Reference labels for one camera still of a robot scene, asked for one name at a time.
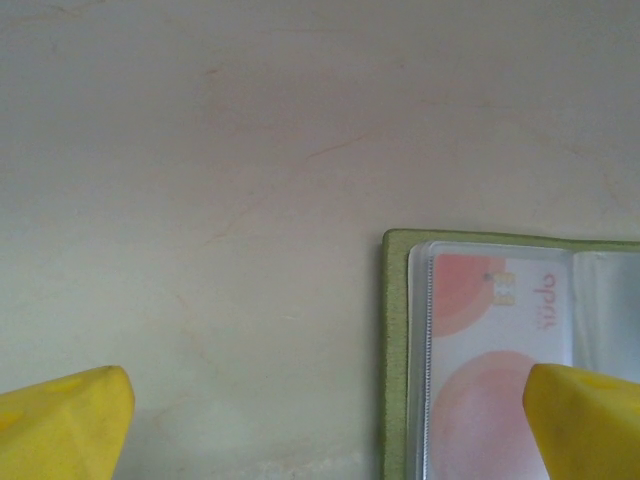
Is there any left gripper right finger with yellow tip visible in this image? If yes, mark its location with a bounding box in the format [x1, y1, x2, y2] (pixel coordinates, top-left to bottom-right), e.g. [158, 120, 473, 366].
[522, 362, 640, 480]

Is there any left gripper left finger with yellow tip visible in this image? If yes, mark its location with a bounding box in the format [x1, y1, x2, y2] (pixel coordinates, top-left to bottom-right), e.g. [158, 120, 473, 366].
[0, 364, 136, 480]

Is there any white card with red circles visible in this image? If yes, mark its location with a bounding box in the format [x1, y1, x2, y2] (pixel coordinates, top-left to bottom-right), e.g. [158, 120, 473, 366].
[432, 252, 574, 480]

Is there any green card holder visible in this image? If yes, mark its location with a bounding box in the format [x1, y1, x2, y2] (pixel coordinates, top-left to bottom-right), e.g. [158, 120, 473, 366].
[382, 228, 640, 480]

